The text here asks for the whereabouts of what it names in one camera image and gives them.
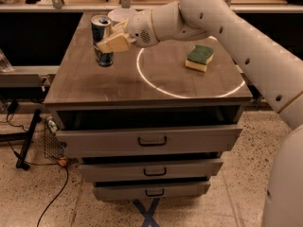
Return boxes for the green yellow sponge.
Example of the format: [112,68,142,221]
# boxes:
[186,44,214,73]

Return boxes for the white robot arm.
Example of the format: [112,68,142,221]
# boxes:
[97,0,303,227]

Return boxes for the grey drawer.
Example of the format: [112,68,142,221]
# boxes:
[79,158,223,183]
[56,125,241,158]
[93,181,210,201]

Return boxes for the white bowl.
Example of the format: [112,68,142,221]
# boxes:
[108,8,136,25]

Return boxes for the wire mesh basket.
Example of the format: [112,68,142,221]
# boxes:
[45,116,63,160]

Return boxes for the black floor cable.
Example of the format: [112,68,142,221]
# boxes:
[5,112,70,227]

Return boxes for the grey drawer cabinet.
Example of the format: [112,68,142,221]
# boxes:
[44,10,254,202]

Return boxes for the redbull can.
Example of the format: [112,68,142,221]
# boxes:
[91,15,114,67]

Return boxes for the bottom grey drawer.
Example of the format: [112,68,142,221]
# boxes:
[93,181,210,201]

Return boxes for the blue tape cross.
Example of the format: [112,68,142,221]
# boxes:
[133,199,160,227]

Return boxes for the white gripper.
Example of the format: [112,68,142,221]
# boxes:
[97,9,159,53]

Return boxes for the clear plastic cup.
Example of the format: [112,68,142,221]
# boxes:
[0,49,14,73]

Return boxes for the top grey drawer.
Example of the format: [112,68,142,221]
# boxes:
[56,125,241,158]

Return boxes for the middle grey drawer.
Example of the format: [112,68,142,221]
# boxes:
[79,158,223,183]

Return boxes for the black bar stand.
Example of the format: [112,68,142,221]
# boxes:
[16,110,42,170]

